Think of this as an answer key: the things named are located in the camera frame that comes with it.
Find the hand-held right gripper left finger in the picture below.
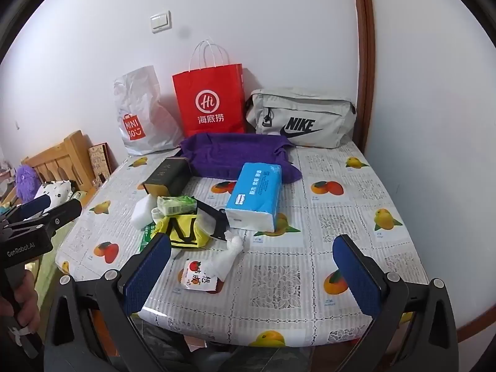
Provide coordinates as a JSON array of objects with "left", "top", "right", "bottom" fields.
[{"left": 43, "top": 233, "right": 193, "bottom": 372}]

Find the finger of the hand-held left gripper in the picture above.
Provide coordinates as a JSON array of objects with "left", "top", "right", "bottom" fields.
[
  {"left": 8, "top": 194, "right": 52, "bottom": 222},
  {"left": 21, "top": 198, "right": 83, "bottom": 233}
]

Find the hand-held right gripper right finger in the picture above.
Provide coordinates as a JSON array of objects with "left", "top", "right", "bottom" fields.
[{"left": 333, "top": 233, "right": 460, "bottom": 372}]

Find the yellow small bag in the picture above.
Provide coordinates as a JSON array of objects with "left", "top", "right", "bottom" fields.
[{"left": 153, "top": 213, "right": 212, "bottom": 249}]

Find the white sponge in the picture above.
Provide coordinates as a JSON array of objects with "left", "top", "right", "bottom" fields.
[{"left": 131, "top": 196, "right": 163, "bottom": 229}]

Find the green tissue packet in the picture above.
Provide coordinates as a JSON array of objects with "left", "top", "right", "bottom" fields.
[{"left": 156, "top": 196, "right": 198, "bottom": 216}]

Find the person's left hand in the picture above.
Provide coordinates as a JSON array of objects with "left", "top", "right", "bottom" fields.
[{"left": 13, "top": 268, "right": 42, "bottom": 336}]

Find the white spotted pillow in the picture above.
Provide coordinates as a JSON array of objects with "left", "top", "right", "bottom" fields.
[{"left": 34, "top": 180, "right": 74, "bottom": 210}]

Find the purple plush toy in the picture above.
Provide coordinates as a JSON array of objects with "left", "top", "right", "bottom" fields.
[{"left": 15, "top": 165, "right": 41, "bottom": 202}]

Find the orange white snack packet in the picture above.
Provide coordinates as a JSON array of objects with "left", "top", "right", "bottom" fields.
[{"left": 181, "top": 259, "right": 221, "bottom": 293}]

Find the wooden headboard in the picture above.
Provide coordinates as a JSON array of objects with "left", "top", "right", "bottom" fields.
[{"left": 21, "top": 130, "right": 97, "bottom": 202}]

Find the patterned brown box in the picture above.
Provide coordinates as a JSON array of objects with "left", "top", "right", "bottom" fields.
[{"left": 87, "top": 143, "right": 113, "bottom": 184}]

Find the white crumpled tissue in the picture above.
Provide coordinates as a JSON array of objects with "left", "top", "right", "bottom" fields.
[{"left": 207, "top": 229, "right": 245, "bottom": 280}]

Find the black box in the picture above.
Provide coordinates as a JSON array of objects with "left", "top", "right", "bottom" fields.
[{"left": 143, "top": 157, "right": 191, "bottom": 197}]

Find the blue tissue pack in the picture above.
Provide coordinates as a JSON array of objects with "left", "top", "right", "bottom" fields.
[{"left": 225, "top": 162, "right": 283, "bottom": 231}]

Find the white plastic shopping bag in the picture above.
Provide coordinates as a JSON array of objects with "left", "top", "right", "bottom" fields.
[{"left": 113, "top": 65, "right": 184, "bottom": 156}]

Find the purple towel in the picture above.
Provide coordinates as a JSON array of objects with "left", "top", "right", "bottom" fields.
[{"left": 179, "top": 132, "right": 303, "bottom": 184}]

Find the grey waist bag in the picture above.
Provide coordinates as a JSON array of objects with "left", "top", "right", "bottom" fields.
[{"left": 245, "top": 88, "right": 357, "bottom": 148}]

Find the red paper bag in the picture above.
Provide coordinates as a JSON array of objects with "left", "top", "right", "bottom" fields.
[{"left": 172, "top": 39, "right": 247, "bottom": 137}]

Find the brown wooden door frame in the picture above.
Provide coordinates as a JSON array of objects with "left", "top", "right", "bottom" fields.
[{"left": 349, "top": 0, "right": 377, "bottom": 152}]

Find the white light switch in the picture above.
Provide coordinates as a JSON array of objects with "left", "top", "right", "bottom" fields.
[{"left": 150, "top": 11, "right": 171, "bottom": 33}]

